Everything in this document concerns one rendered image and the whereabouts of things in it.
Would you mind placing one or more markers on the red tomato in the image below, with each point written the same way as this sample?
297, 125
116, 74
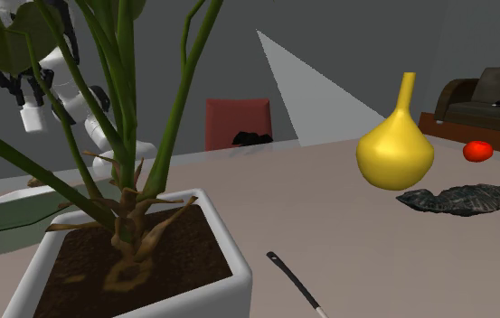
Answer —
478, 151

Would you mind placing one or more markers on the black lumpy object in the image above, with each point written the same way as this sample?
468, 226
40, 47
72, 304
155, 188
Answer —
251, 139

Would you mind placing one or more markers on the yellow long-necked vase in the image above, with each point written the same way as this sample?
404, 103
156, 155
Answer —
394, 154

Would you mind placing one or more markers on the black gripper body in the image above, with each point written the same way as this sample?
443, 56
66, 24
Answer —
37, 90

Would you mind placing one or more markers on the dark grey ridged flat object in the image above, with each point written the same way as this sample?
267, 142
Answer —
465, 200

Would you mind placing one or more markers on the white octagonal green-bottomed plate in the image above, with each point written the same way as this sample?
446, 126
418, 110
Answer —
7, 211

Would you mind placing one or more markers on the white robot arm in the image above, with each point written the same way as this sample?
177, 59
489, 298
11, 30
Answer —
73, 105

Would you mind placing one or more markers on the brown sofa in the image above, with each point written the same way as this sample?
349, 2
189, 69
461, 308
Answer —
496, 86

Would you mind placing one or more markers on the green plant in white pot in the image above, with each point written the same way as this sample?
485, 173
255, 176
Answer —
227, 293

